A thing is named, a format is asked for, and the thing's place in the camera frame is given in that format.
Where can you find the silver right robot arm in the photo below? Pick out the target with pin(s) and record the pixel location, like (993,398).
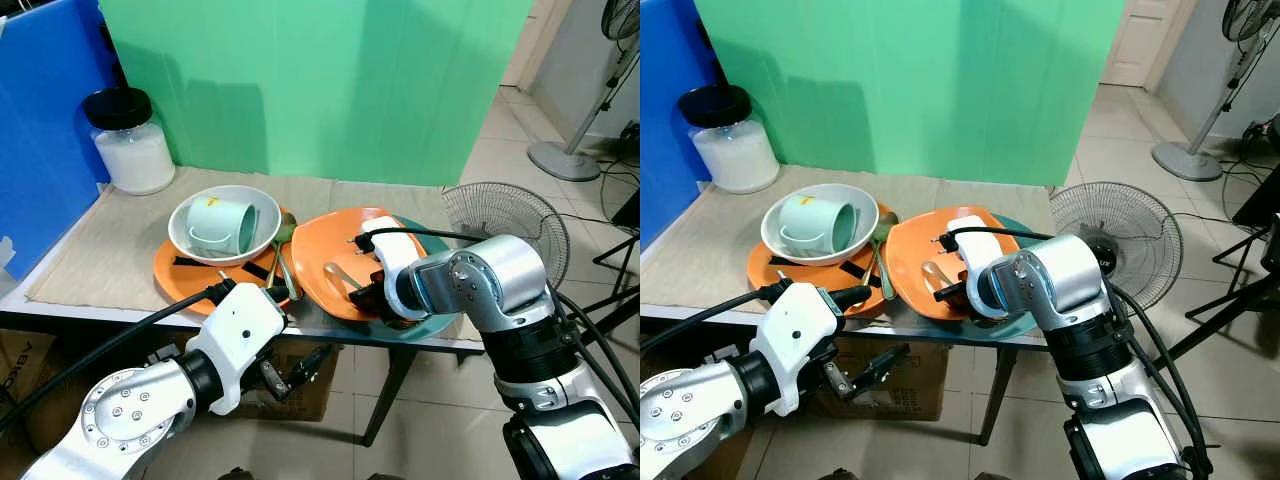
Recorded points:
(520,320)
(1090,320)

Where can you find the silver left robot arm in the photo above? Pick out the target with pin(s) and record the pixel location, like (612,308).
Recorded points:
(690,420)
(120,415)

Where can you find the plain orange plate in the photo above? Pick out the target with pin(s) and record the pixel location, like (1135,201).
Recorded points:
(320,245)
(915,240)

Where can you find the green spoon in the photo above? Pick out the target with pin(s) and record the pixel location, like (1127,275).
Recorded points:
(288,280)
(284,229)
(886,282)
(882,228)

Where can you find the black metal table leg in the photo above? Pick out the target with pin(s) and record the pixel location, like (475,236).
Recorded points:
(385,400)
(997,395)

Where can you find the white bowl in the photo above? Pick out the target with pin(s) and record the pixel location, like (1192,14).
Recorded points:
(866,222)
(270,225)

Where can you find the orange plate with black strips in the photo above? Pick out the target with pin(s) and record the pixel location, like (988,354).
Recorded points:
(185,285)
(775,285)

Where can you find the grey floor fan with grille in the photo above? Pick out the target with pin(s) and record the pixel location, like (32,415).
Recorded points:
(500,215)
(1120,225)

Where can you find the mint green mug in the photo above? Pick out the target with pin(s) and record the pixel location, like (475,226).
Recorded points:
(810,225)
(215,225)

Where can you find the beige woven table mat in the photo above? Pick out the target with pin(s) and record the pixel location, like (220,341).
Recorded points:
(105,250)
(700,250)

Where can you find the green board backdrop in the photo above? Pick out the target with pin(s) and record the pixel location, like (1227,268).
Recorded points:
(300,90)
(900,90)

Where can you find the printed brown cardboard box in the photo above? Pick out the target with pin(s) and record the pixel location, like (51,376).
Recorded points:
(35,375)

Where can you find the white-filled jar with black lid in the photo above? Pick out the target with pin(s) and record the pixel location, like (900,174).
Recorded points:
(735,158)
(135,160)

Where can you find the black metal stand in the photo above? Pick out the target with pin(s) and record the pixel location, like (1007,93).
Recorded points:
(622,240)
(1240,290)

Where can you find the white door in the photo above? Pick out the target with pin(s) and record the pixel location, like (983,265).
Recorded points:
(1140,40)
(528,45)

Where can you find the blue board panel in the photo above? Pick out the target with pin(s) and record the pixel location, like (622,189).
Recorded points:
(670,120)
(50,120)

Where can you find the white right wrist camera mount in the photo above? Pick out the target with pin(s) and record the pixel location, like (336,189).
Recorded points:
(985,250)
(395,250)

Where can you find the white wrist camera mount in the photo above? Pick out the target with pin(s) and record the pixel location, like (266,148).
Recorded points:
(395,250)
(985,250)
(235,335)
(795,335)

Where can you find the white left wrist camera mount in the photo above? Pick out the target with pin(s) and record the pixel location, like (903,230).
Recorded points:
(235,335)
(795,335)

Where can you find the tall grey pedestal fan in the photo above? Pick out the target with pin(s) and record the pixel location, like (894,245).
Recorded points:
(1190,160)
(565,160)

